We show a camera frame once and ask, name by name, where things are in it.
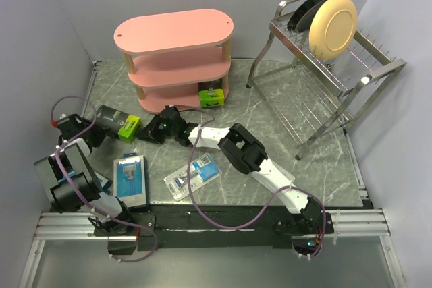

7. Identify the blue Harry's razor box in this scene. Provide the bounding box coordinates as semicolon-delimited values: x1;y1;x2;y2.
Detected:
113;154;149;208

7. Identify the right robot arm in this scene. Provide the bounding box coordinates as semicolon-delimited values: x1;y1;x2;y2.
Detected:
136;105;327;235

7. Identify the green black Gillette Labs box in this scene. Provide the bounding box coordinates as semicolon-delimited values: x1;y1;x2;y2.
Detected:
198;80;225;108

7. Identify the blue white flat razor box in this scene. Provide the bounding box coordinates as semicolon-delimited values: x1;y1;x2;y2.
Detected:
94;171;112;194

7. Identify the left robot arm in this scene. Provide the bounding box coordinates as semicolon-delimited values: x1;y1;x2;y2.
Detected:
34;114;134;235

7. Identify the cream plate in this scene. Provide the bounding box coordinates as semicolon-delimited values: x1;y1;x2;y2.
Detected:
308;0;358;60

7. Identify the pink three-tier shelf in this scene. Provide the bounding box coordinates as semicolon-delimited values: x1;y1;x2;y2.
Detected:
113;9;234;113

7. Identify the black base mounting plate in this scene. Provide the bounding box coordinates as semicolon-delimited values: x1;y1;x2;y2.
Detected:
50;200;374;255

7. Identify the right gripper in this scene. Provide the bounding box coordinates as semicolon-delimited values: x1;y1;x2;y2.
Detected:
136;114;178;144

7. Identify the steel dish rack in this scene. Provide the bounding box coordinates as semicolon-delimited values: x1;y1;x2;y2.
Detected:
246;0;406;160

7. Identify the aluminium rail frame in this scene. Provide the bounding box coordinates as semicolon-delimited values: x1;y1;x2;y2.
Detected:
18;60;404;288

